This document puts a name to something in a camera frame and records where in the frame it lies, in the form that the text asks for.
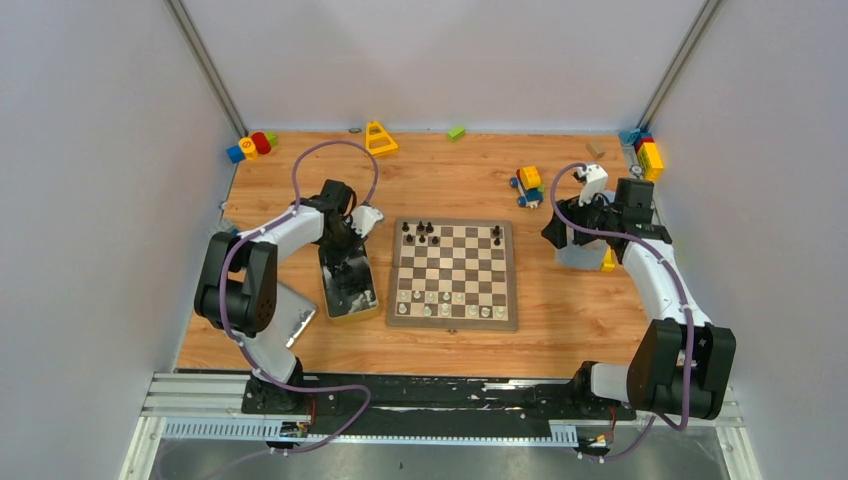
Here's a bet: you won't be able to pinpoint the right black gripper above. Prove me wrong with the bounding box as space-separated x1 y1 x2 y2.
542 187 620 249

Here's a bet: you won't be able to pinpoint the wooden chess board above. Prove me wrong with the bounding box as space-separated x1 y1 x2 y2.
386 217 519 332

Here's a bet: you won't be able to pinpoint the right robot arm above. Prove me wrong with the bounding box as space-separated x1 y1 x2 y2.
542 168 736 429

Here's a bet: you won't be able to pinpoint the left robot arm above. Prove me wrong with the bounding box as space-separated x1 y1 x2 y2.
194 180 365 413

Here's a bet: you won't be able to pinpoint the gold metal tin box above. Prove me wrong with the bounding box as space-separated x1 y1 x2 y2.
318 245 382 324

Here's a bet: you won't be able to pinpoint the toy car of bricks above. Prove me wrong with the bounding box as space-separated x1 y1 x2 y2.
509 166 544 209

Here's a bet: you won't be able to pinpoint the brown wooden block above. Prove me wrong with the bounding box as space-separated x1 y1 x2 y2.
586 141 606 160

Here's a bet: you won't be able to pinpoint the silver tin lid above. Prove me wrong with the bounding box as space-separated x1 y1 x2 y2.
265 282 318 348

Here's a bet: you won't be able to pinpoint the yellow triangle toy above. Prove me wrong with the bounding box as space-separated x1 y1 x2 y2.
365 121 399 157

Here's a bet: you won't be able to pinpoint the stacked colourful bricks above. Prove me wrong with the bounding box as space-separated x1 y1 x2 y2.
618 129 664 182

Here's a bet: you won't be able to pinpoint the colourful round blocks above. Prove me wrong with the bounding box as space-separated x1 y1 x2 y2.
225 131 279 164

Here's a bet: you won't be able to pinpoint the green block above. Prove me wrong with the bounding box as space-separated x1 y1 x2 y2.
446 125 466 142

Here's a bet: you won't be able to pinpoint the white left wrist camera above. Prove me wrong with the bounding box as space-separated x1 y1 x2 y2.
351 204 384 238

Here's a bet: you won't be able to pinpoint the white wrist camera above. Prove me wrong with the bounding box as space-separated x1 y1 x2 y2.
351 204 384 238
575 163 608 206

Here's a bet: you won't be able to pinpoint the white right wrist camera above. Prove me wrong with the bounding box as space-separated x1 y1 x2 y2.
575 163 608 206

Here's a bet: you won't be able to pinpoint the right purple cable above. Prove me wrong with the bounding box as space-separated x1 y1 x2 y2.
549 162 697 463

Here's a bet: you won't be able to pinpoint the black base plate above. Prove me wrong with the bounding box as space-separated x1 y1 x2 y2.
241 373 636 438

